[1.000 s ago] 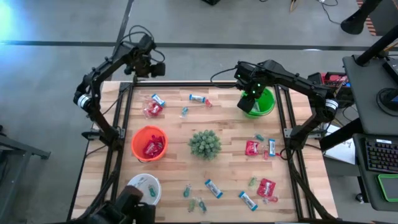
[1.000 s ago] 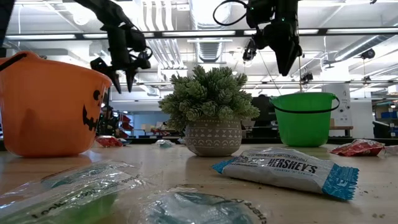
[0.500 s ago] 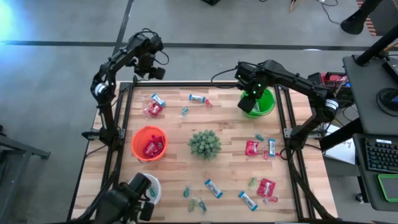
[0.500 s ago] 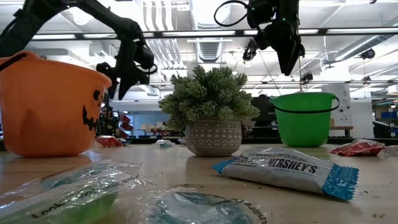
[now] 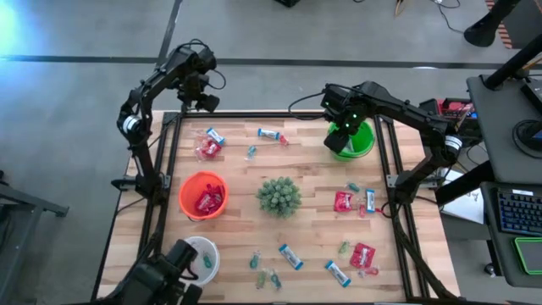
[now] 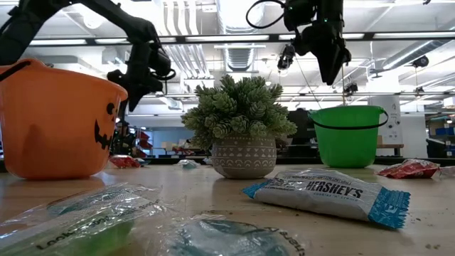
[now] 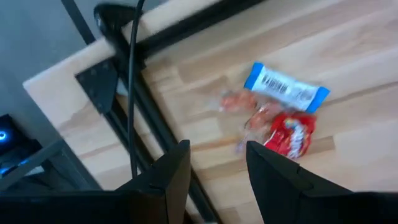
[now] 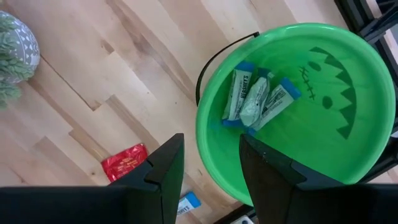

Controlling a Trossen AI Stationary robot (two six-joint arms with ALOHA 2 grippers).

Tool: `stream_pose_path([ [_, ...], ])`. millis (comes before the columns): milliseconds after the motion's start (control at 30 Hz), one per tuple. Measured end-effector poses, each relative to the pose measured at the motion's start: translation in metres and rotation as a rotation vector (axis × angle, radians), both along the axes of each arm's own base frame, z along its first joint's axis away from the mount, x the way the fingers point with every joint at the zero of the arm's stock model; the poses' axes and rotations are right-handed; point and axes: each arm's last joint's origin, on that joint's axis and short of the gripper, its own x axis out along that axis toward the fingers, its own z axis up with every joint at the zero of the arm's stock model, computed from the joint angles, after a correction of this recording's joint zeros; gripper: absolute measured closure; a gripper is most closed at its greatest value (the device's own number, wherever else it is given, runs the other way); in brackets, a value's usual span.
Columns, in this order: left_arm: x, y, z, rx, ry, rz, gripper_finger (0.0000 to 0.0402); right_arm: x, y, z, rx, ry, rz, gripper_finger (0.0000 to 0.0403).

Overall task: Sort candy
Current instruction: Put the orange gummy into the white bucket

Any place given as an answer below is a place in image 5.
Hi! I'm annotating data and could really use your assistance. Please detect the grey metal stand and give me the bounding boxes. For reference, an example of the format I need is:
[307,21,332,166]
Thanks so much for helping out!
[0,169,71,305]

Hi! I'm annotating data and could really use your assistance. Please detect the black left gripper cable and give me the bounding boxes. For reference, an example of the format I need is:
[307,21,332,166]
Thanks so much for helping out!
[209,67,228,91]

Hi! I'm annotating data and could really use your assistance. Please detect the black desktop device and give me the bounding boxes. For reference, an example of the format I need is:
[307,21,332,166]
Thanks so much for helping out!
[520,78,542,115]

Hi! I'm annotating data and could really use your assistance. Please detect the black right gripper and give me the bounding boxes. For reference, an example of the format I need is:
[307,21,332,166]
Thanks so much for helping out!
[320,83,361,154]

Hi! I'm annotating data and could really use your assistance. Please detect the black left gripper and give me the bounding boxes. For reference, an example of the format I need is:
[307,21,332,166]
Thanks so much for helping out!
[177,69,221,114]

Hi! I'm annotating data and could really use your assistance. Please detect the black aluminium table frame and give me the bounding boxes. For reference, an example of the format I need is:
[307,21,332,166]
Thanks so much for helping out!
[91,108,462,305]

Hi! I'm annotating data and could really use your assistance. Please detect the black pad with green edge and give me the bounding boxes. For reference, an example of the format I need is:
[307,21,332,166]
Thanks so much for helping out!
[513,236,542,276]

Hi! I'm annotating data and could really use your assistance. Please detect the black pole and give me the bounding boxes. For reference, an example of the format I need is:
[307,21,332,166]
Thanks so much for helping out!
[434,159,496,208]
[482,32,542,91]

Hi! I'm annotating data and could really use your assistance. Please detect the black keyboard with blue light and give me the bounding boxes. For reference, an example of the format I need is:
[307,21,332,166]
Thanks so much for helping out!
[495,188,542,237]

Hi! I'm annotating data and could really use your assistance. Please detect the black coiled cable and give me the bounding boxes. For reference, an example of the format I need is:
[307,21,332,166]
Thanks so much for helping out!
[511,118,542,160]

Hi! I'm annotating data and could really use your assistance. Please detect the orange pumpkin face bucket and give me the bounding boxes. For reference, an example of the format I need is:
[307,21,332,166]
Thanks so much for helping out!
[178,170,230,222]

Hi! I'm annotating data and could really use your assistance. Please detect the red and black device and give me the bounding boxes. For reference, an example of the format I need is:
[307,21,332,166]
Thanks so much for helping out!
[414,97,484,147]

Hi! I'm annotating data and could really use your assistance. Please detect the grey desk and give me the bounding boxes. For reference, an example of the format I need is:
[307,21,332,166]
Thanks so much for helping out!
[465,74,542,289]

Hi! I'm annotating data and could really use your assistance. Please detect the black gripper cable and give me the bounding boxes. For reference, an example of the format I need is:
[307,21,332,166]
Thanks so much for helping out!
[209,67,228,91]
[287,90,329,123]

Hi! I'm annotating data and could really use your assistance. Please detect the black stand foot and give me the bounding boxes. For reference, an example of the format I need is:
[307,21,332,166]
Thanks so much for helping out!
[463,0,523,48]

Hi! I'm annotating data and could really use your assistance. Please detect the green plastic bucket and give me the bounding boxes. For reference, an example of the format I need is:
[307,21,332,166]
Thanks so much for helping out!
[326,120,377,163]

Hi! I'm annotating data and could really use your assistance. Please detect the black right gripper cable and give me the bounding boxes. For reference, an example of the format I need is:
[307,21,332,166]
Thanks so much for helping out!
[287,90,329,123]

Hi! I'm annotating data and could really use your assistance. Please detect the white plastic bowl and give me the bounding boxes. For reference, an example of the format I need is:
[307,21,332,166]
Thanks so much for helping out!
[182,236,221,287]

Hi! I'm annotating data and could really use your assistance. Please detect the white paper sheet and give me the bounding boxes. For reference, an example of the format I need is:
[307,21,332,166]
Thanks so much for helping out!
[438,167,486,225]

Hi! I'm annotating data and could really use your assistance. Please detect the faux succulent in patterned pot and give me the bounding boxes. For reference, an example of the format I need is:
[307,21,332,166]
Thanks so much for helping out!
[255,176,303,220]

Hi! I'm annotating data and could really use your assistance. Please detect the black side bracket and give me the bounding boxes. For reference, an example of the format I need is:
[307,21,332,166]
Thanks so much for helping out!
[385,174,445,190]
[110,177,141,192]

